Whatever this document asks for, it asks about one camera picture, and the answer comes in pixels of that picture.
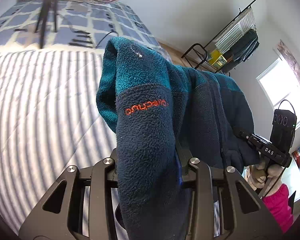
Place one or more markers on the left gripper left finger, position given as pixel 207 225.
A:
pixel 112 174

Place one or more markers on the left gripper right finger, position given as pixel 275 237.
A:
pixel 184 156

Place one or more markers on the teal plaid fleece jacket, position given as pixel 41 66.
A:
pixel 150 104

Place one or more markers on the pink sleeve forearm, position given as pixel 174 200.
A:
pixel 277 204

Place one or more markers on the dark clothes on rack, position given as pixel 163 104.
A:
pixel 241 50

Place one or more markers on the gloved right hand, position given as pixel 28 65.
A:
pixel 267 179

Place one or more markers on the window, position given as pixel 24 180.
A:
pixel 281 87

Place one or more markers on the striped grey white quilt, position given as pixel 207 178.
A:
pixel 48 121

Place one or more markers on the yellow box on rack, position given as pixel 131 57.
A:
pixel 216 59

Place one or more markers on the black metal rack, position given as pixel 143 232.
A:
pixel 197 55

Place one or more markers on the blue grid bedsheet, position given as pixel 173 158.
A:
pixel 78 24

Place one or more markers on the black tripod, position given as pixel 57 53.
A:
pixel 42 19

